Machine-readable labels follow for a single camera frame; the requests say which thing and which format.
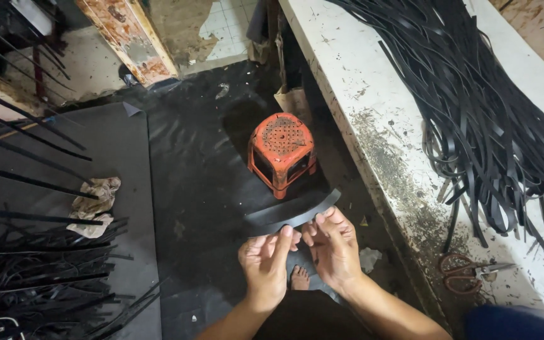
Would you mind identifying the person's right hand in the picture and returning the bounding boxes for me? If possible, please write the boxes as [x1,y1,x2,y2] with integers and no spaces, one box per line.
[302,206,365,299]

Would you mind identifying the white work table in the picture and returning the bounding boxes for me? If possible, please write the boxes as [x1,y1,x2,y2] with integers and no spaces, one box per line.
[279,0,544,326]

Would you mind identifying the weathered wooden door frame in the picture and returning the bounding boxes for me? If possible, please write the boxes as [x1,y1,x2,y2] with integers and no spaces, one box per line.
[75,0,179,89]

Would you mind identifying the heap of black straps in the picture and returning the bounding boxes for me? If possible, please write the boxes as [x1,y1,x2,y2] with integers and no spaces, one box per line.
[326,0,544,253]

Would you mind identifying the blue cloth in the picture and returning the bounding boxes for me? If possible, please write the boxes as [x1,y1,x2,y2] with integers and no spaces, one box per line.
[463,304,544,340]

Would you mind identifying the black rubber strip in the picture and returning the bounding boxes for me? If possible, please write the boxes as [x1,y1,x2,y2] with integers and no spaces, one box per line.
[244,188,342,238]

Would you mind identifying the pile of black strips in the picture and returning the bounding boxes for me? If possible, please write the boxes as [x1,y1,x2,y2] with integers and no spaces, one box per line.
[0,9,166,340]

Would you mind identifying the red handled scissors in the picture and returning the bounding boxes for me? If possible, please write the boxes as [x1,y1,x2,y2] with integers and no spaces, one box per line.
[438,254,518,296]

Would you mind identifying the crumpled beige cloth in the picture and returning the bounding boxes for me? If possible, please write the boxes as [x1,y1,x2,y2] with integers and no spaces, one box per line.
[66,177,122,239]

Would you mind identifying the brown cardboard piece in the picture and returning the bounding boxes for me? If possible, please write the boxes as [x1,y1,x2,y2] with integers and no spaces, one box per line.
[273,85,313,126]

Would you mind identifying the person's black shorts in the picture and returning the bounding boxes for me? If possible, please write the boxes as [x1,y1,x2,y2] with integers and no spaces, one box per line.
[253,289,377,340]

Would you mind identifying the person's foot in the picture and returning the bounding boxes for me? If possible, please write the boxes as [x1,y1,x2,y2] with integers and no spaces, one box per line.
[290,265,311,291]

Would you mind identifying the crumpled clear plastic scrap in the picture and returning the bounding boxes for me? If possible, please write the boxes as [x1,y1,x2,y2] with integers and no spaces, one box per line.
[359,247,383,274]

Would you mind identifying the black floor sheet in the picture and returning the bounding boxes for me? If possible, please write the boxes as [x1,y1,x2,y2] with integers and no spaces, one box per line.
[59,59,424,340]

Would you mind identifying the grey mat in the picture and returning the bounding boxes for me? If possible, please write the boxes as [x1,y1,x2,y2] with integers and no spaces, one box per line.
[0,102,162,340]

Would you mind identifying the red plastic stool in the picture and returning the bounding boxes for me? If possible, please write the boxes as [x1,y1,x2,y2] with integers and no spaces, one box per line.
[247,112,317,200]

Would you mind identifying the person's left hand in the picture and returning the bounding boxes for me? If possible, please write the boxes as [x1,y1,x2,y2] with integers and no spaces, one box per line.
[238,225,302,313]

